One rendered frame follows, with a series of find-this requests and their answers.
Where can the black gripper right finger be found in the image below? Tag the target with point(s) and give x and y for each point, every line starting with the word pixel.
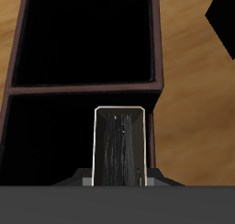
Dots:
pixel 157 177

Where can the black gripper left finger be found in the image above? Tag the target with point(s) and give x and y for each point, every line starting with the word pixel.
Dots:
pixel 80 177

